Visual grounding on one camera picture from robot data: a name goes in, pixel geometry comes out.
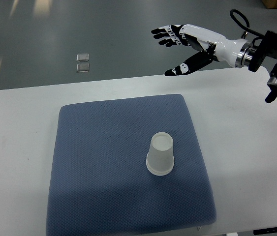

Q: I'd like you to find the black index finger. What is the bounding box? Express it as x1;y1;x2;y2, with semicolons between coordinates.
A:
158;39;185;47

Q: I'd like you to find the black thumb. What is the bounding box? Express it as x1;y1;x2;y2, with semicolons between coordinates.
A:
164;51;218;76

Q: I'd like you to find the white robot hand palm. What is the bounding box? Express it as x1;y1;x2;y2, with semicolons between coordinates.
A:
179;24;250;68

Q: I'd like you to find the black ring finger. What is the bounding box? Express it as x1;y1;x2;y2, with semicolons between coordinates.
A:
151;25;182;34

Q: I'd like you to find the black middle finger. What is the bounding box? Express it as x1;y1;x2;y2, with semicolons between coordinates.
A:
153;33;179;40

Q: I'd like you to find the white paper cup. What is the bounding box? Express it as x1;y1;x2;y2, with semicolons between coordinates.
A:
146;161;173;176
146;132;174;171

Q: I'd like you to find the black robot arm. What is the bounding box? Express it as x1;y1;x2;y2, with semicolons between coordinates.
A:
151;24;277;103

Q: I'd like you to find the wooden box corner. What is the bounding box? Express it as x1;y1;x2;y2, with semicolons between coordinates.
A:
261;0;276;9

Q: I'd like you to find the upper metal floor plate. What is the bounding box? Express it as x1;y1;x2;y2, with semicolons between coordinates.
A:
76;53;89;62

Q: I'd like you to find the metal floor plate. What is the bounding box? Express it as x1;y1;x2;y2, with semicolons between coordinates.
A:
77;62;90;73
76;53;89;62

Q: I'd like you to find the lower metal floor plate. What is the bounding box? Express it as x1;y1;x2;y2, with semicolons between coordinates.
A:
77;62;90;73

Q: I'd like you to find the white paper cup on cushion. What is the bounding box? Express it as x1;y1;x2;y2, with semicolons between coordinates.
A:
146;161;173;176

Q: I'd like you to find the blue quilted cushion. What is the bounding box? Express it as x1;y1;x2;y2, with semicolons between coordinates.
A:
46;94;216;236

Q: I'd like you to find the black table control panel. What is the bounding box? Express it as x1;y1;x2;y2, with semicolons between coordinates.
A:
253;227;277;236

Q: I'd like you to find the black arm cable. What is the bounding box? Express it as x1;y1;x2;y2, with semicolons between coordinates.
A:
229;9;267;40

